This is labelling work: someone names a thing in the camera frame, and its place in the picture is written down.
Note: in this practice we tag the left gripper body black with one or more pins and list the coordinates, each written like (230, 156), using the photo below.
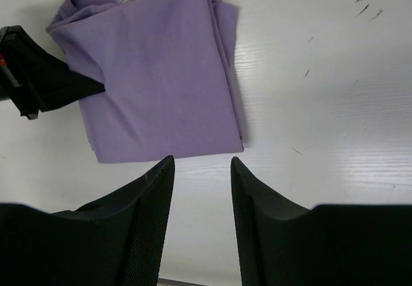
(20, 70)

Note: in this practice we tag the lavender t shirt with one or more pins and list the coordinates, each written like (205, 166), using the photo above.
(166, 66)

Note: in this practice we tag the aluminium table frame rail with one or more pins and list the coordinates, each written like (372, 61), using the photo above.
(164, 281)

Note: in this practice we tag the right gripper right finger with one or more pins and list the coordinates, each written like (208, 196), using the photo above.
(282, 243)

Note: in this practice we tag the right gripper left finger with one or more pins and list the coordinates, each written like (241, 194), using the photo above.
(115, 240)

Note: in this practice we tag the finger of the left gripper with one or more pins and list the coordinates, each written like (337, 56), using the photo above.
(59, 86)

